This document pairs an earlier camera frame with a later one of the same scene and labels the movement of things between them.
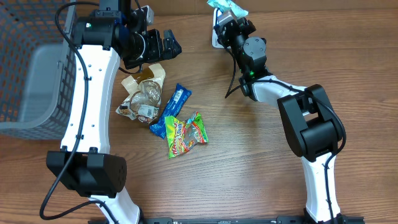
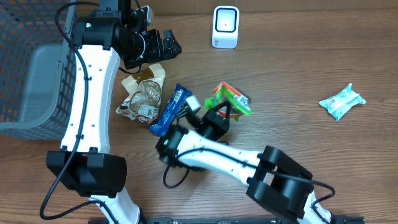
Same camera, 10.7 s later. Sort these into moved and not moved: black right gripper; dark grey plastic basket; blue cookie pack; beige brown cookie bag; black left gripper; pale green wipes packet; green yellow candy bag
Moved: black right gripper; pale green wipes packet; green yellow candy bag
Not moved: dark grey plastic basket; black left gripper; beige brown cookie bag; blue cookie pack
